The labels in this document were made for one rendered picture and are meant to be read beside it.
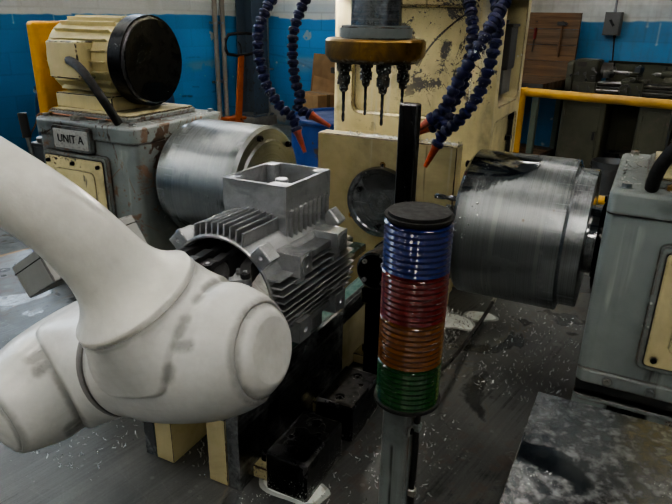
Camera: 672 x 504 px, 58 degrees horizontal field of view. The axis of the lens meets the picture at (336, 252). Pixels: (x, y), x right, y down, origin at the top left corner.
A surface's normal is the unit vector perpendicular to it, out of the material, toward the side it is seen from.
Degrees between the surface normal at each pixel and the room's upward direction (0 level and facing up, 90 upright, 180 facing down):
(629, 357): 90
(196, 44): 90
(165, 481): 0
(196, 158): 58
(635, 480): 0
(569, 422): 0
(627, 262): 90
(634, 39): 90
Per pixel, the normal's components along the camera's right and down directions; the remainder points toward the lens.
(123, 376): -0.37, 0.53
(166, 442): -0.46, 0.32
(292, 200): 0.89, 0.18
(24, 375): 0.15, -0.48
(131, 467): 0.02, -0.93
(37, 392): 0.36, -0.23
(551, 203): -0.34, -0.35
